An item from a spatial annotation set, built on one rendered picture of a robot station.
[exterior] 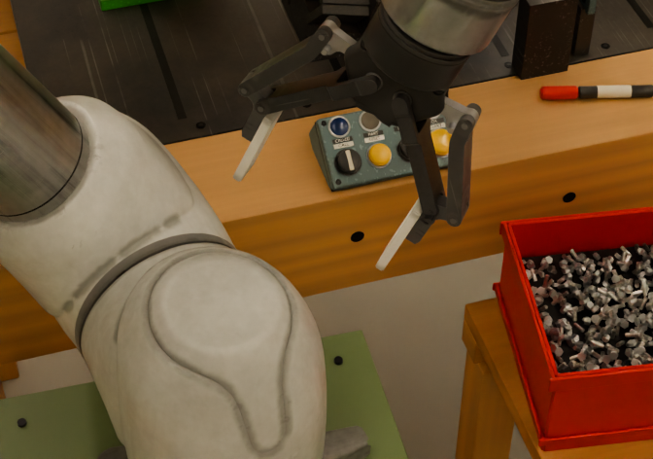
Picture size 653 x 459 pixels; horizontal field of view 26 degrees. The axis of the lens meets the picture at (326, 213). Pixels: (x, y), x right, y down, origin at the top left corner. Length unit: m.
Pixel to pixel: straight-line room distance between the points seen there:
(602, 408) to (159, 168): 0.52
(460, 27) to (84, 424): 0.53
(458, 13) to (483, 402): 0.73
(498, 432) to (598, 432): 0.26
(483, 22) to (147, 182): 0.31
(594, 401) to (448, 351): 1.17
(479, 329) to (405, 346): 1.02
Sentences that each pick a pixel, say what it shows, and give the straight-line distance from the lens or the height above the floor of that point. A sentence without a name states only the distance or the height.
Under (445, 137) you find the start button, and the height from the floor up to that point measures 0.94.
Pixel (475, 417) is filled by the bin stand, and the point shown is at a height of 0.66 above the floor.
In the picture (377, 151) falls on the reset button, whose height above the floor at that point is 0.94.
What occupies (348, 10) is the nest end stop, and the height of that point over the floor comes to 0.97.
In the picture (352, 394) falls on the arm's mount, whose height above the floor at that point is 0.93.
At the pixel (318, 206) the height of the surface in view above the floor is 0.89.
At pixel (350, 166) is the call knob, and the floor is 0.93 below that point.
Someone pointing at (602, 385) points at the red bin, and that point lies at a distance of 1.37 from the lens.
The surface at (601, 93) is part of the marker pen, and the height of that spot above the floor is 0.91.
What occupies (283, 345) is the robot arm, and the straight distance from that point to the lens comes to 1.02.
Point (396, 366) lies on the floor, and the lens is 2.52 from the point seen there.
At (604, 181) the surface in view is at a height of 0.84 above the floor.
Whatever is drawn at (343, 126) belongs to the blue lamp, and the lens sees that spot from 1.53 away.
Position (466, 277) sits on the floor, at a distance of 2.67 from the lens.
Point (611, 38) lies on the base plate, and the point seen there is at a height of 0.90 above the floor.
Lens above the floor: 1.96
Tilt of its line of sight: 45 degrees down
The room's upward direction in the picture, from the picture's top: straight up
